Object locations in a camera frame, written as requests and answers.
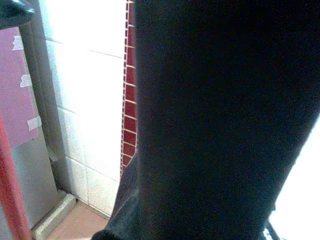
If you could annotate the grey metal cabinet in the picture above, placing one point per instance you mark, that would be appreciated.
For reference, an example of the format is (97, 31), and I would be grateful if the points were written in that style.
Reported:
(37, 175)

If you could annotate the white tape strip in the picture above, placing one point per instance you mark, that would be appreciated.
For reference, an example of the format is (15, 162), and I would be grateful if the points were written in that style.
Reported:
(25, 80)
(34, 123)
(17, 43)

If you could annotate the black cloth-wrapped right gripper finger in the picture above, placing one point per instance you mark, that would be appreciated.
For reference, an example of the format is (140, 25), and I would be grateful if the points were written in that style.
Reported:
(212, 125)

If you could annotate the black rounded object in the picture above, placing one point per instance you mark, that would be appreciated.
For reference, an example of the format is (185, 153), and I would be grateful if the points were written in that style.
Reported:
(12, 6)

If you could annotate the maroon panel sheet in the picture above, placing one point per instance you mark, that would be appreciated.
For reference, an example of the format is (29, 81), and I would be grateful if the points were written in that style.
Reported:
(13, 100)

